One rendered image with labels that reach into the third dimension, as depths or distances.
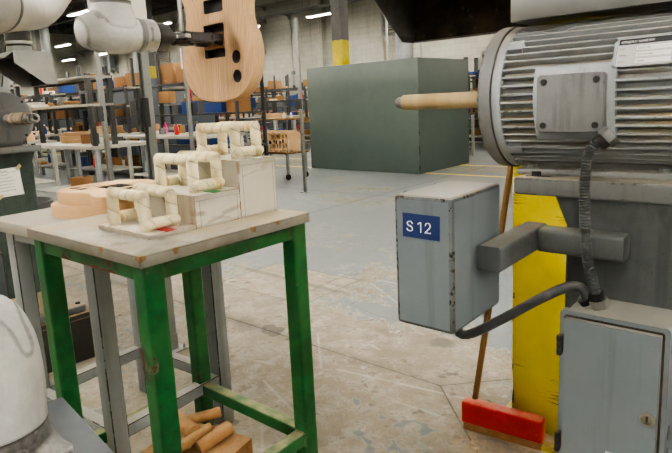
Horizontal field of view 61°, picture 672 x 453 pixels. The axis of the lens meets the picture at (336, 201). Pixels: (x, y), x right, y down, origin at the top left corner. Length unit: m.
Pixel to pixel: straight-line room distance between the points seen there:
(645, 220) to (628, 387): 0.25
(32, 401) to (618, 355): 0.91
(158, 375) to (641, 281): 1.07
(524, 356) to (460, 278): 1.44
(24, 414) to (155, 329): 0.46
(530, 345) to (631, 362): 1.31
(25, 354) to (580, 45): 1.00
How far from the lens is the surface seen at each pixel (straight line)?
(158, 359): 1.48
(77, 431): 1.19
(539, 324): 2.19
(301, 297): 1.77
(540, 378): 2.27
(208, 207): 1.63
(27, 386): 1.07
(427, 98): 1.19
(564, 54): 0.99
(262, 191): 1.76
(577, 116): 0.94
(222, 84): 1.80
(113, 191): 1.68
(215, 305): 2.27
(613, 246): 0.95
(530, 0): 1.04
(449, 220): 0.80
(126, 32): 1.62
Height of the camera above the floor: 1.26
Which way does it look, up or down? 10 degrees down
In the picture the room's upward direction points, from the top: 3 degrees counter-clockwise
